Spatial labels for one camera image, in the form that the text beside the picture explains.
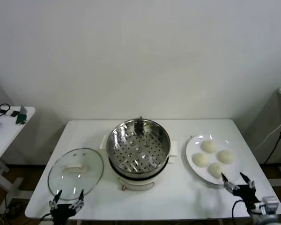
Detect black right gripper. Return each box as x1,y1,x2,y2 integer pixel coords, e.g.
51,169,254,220
221,172,260,210

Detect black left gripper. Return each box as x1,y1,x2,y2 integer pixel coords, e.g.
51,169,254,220
49,189,85,225

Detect white steamed baozi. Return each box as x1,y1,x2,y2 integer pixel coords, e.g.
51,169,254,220
217,150,235,164
192,152,209,168
201,140,216,154
207,163,226,178

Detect glass lid with cream handle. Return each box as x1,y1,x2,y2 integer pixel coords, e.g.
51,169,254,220
47,147,105,202

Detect stainless perforated steamer basket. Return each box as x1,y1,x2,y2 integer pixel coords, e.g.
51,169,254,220
106,116,171,173

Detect white round plate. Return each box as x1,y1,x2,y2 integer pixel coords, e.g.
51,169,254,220
185,134,244,186

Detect cream electric cooking pot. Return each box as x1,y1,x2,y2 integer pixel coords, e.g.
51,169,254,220
100,135,179,191

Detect white side table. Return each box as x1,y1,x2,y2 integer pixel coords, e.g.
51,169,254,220
0,106,37,204

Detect green flat object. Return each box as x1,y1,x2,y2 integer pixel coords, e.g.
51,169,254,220
15,113,29,126

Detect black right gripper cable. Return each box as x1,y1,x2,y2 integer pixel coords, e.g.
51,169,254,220
231,199,249,221

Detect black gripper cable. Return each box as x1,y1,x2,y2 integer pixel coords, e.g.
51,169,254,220
38,212,53,222
231,199,249,221

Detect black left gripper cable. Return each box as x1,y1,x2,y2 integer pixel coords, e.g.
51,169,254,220
38,212,53,222

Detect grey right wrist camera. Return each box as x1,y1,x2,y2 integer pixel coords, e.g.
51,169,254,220
252,196,279,215

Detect black floor cable bundle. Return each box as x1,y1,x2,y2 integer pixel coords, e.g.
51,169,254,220
4,201,26,214

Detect white wall cable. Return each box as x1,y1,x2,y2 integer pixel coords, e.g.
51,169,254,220
252,116,281,150

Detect black looped cable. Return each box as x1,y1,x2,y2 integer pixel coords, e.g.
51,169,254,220
0,104,11,119

